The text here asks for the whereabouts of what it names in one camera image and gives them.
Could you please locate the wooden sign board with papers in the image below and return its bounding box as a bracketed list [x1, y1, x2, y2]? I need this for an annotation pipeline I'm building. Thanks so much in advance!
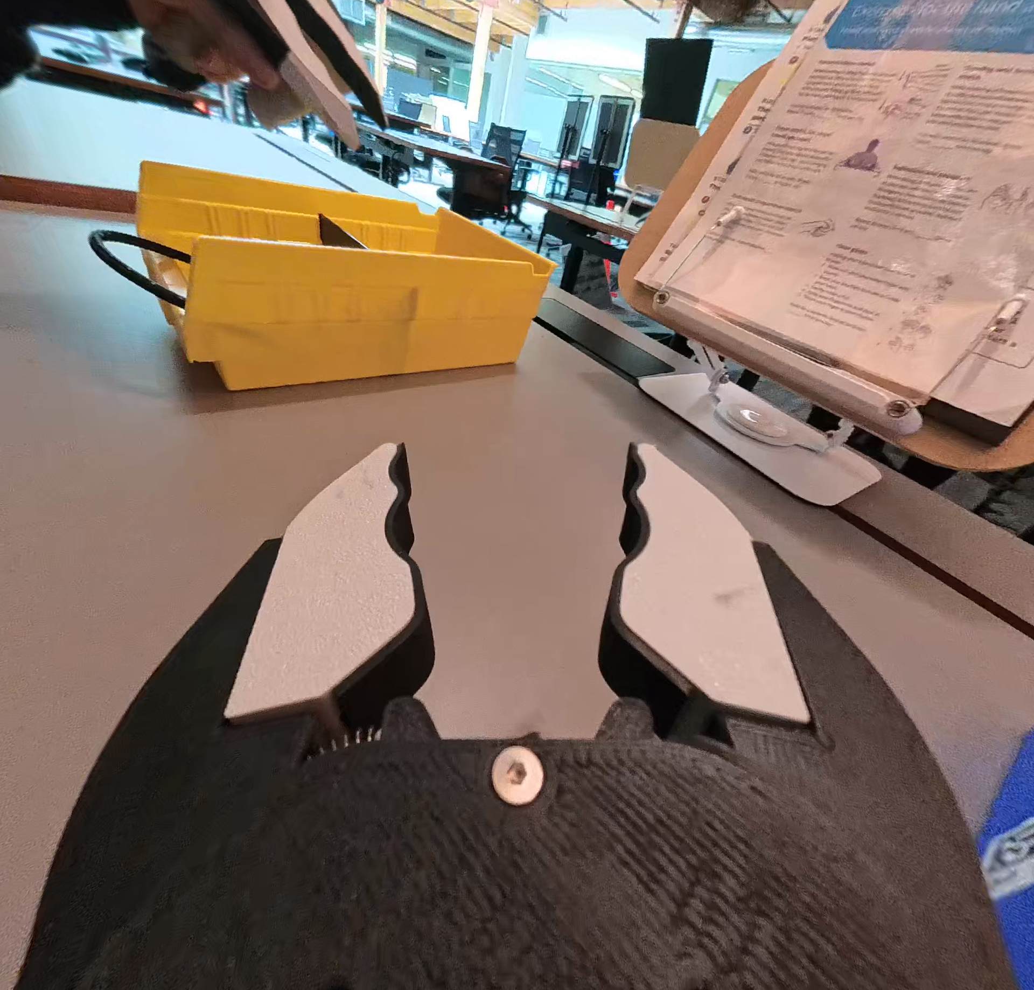
[618, 0, 1034, 474]

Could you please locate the yellow plastic bin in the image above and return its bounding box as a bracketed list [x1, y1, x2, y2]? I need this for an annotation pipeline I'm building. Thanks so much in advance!
[136, 160, 558, 392]

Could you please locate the tan board panel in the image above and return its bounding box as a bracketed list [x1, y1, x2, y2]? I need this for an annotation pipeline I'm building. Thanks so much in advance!
[626, 120, 702, 193]

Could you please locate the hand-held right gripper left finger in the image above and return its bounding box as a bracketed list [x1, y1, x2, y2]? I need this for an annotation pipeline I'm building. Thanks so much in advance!
[223, 442, 436, 752]

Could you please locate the black desk cable tray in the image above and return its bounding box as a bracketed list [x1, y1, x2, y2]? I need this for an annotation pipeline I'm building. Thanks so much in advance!
[535, 297, 678, 381]

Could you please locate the large blue plastic bin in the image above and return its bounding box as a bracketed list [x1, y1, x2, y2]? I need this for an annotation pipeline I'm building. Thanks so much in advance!
[976, 731, 1034, 990]

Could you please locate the wooden table with black legs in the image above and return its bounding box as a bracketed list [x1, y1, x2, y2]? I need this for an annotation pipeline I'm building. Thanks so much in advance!
[525, 194, 649, 296]

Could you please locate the black adapter with cable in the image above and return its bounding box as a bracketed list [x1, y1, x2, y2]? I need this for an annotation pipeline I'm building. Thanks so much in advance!
[89, 231, 195, 310]

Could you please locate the grey desk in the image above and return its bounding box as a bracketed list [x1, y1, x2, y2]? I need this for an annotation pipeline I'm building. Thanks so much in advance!
[0, 198, 1034, 990]
[840, 457, 1034, 629]

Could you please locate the black monitor screen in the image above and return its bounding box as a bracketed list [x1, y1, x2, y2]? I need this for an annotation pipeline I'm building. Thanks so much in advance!
[642, 37, 714, 128]

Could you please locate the long grey table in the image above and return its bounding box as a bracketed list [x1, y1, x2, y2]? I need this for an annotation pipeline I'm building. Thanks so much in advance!
[0, 77, 429, 217]

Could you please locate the black office chair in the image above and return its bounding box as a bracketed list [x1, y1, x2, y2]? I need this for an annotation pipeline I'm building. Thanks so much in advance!
[477, 123, 528, 237]

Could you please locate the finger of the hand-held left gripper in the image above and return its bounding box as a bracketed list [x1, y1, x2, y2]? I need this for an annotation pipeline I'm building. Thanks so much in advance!
[287, 0, 390, 130]
[234, 0, 362, 151]

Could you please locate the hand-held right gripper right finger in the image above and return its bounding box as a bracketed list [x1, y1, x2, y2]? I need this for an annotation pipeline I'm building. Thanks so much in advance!
[599, 442, 811, 744]

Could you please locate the person's left hand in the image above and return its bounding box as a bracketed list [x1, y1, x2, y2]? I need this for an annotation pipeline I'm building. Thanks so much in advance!
[103, 0, 285, 93]

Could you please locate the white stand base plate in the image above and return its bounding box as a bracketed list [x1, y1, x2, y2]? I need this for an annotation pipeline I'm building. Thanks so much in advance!
[638, 360, 883, 508]

